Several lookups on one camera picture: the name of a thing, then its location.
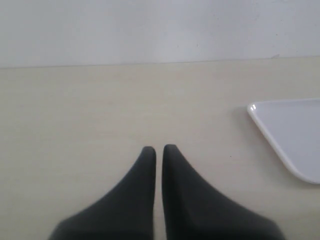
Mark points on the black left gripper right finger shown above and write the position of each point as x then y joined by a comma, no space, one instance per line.
195,210

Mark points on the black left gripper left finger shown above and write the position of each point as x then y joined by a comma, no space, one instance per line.
124,213

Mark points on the white rectangular plastic tray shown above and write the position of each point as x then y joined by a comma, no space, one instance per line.
292,128

